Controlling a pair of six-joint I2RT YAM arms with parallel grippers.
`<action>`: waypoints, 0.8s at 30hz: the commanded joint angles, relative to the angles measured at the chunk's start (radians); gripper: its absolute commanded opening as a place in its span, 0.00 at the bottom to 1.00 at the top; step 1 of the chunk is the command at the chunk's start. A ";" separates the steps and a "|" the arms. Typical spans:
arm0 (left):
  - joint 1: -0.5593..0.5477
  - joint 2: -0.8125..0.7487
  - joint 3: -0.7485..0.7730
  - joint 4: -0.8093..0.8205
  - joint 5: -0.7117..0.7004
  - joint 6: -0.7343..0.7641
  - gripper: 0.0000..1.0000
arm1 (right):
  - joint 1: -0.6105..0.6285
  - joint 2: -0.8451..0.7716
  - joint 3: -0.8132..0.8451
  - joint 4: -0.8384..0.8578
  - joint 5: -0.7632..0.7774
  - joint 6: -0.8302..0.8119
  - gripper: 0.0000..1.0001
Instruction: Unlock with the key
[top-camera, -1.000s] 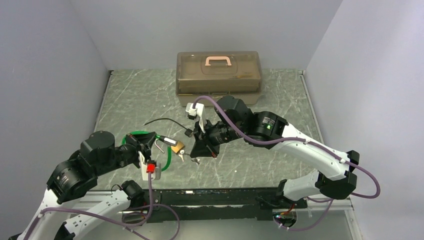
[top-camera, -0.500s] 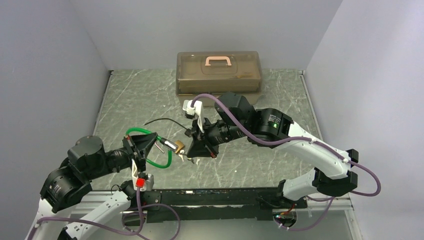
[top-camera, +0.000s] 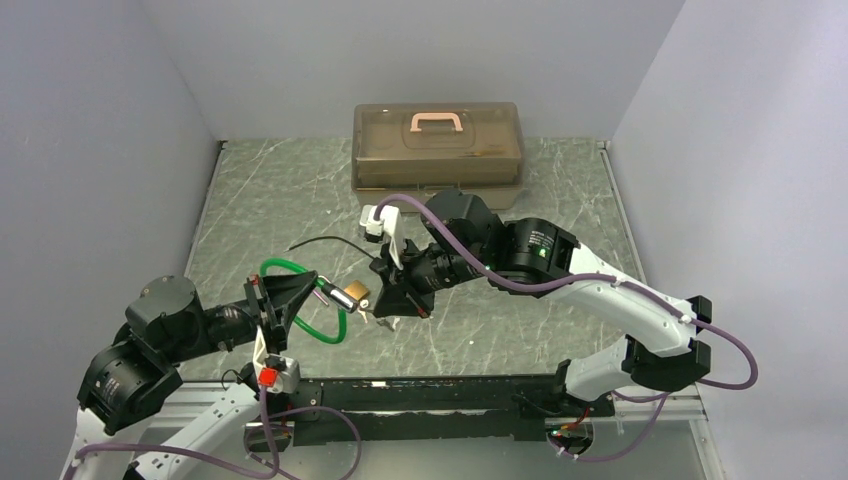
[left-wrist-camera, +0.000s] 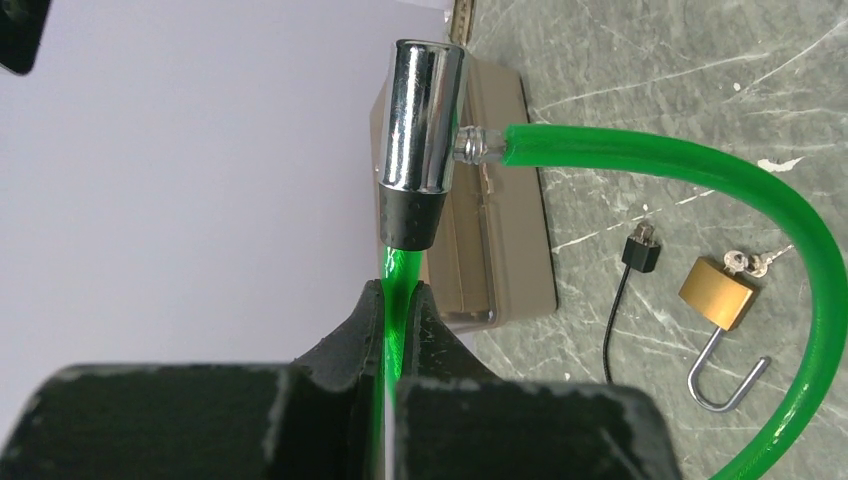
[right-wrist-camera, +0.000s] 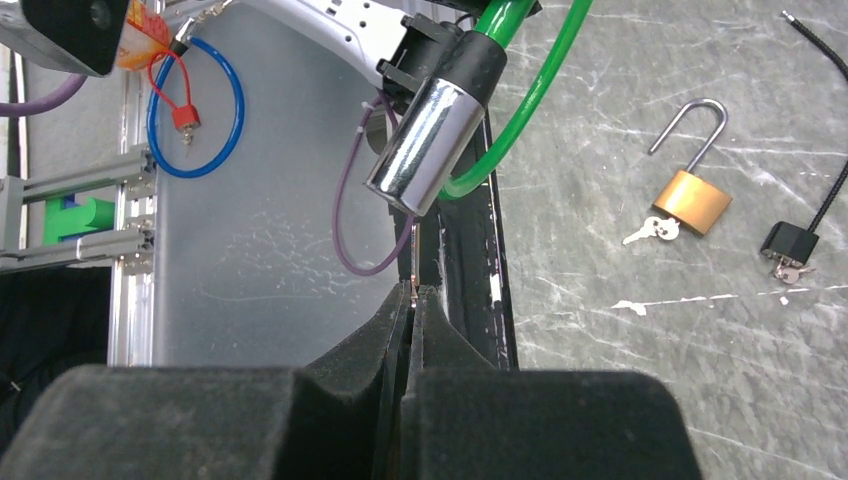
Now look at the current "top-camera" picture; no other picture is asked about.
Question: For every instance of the brass padlock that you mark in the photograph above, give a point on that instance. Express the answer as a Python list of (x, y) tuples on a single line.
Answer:
[(357, 290)]

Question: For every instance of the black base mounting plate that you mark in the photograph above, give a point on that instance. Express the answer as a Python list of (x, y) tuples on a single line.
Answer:
[(523, 407)]

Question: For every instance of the silver padlock key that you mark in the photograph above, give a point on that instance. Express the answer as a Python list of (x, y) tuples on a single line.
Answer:
[(363, 310)]

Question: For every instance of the green cable lock loop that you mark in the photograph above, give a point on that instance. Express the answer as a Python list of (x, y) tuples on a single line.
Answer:
[(344, 302)]

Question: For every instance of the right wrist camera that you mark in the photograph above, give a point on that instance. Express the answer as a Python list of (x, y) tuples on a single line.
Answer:
[(385, 226)]

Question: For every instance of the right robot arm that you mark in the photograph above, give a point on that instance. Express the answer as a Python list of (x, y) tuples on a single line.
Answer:
[(659, 348)]

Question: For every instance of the translucent brown plastic toolbox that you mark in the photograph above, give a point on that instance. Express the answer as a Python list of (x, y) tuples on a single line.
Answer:
[(420, 149)]

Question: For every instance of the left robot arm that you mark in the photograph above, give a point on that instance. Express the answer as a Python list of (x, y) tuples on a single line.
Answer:
[(127, 384)]

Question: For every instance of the small silver key pair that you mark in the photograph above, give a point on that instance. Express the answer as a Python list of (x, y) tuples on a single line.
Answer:
[(389, 324)]

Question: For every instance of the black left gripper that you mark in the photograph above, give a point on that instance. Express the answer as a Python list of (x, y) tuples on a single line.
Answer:
[(281, 297)]

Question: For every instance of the aluminium extrusion rail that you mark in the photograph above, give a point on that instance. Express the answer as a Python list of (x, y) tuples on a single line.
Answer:
[(684, 405)]

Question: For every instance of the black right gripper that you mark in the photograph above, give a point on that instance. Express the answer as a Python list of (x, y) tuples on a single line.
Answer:
[(400, 293)]

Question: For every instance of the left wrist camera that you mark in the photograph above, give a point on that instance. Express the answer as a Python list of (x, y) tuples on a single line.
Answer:
[(276, 373)]

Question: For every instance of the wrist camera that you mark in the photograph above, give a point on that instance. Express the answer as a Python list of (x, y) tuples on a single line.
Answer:
[(276, 373), (385, 226)]

